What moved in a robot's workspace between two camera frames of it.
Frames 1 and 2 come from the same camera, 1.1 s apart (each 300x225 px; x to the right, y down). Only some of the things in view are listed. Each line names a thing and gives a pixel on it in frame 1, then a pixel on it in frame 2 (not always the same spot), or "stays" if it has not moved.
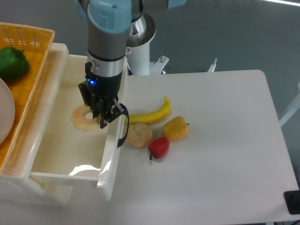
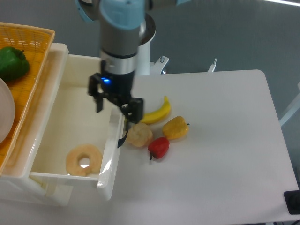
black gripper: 100,93 → 118,87
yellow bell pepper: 175,128 stays
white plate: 7,111 stays
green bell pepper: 13,64 stays
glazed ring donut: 80,122 → 95,161
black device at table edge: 292,198 stays
